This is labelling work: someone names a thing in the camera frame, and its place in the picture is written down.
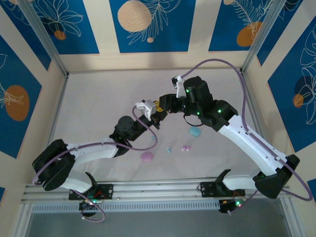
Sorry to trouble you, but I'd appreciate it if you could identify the pink earbud charging case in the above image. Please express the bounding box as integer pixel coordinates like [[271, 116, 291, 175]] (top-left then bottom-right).
[[140, 152, 155, 162]]

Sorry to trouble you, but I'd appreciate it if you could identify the white table cloth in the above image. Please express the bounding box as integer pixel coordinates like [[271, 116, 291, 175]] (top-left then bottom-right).
[[48, 69, 281, 185]]

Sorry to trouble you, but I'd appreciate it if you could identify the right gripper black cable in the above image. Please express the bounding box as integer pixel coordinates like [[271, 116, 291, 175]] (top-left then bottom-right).
[[184, 114, 203, 127]]

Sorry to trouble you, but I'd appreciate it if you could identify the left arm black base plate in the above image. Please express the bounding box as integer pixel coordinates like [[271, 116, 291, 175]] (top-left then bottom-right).
[[68, 182, 115, 201]]

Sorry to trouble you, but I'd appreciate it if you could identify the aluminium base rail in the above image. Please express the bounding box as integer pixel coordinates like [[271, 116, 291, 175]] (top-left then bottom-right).
[[23, 176, 289, 204]]

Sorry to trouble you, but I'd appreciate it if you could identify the grey slotted cable duct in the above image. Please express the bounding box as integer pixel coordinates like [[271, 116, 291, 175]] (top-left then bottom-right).
[[32, 199, 220, 213]]

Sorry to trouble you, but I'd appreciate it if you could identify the aluminium frame post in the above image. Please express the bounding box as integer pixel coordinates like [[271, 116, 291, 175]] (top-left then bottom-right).
[[17, 0, 70, 78], [239, 0, 288, 76]]

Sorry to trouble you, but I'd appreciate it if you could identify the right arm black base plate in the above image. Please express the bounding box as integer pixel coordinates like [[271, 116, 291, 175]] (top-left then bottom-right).
[[197, 181, 246, 198]]

